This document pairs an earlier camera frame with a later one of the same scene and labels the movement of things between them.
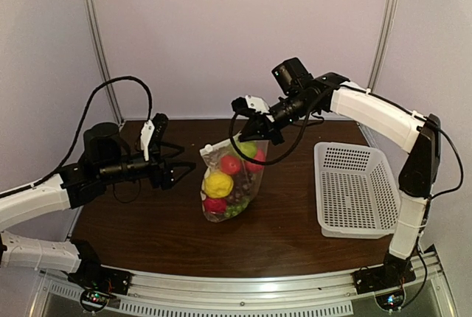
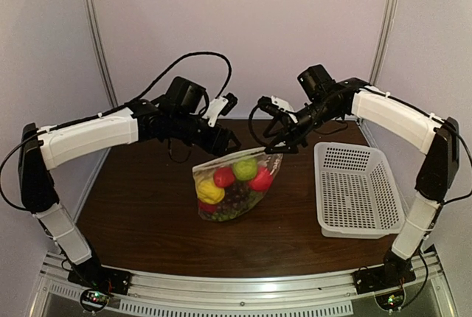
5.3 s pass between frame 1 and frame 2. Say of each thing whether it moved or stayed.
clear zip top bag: moved
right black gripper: moved
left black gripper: moved
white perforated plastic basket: stayed
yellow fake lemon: moved
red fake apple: moved
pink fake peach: moved
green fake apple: moved
